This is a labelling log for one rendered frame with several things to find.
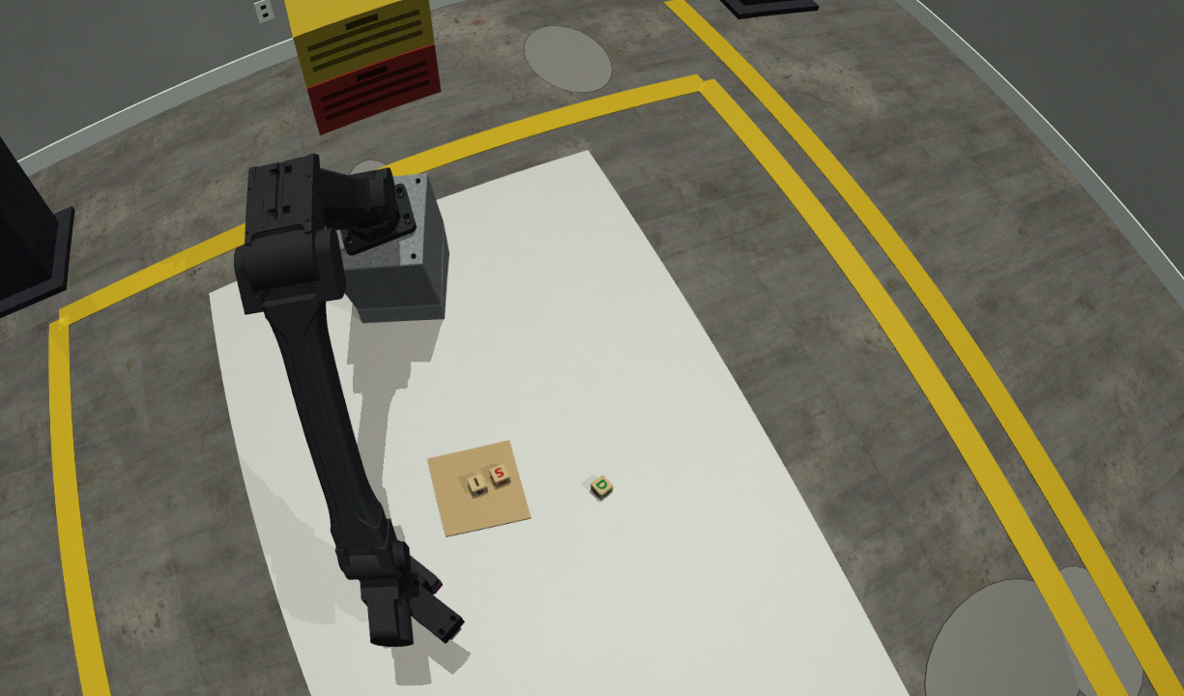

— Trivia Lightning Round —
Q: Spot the tan flat mat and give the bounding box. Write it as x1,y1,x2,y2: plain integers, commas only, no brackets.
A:
427,440,530,537

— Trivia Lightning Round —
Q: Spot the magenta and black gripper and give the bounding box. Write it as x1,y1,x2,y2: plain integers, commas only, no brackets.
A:
403,556,443,597

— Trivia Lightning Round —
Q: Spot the beige letter block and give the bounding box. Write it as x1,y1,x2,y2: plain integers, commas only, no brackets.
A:
489,464,511,488
466,473,488,497
591,475,613,501

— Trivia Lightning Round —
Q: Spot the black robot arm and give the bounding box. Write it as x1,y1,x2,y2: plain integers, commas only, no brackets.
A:
234,154,464,647

